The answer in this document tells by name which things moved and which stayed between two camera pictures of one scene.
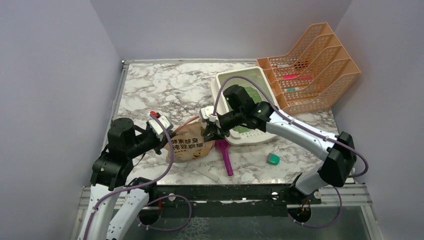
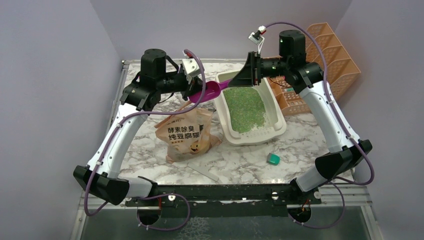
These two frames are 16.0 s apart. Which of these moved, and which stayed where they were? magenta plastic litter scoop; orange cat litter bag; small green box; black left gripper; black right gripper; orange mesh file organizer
Moved: black right gripper; orange cat litter bag; magenta plastic litter scoop; black left gripper
Stayed: small green box; orange mesh file organizer
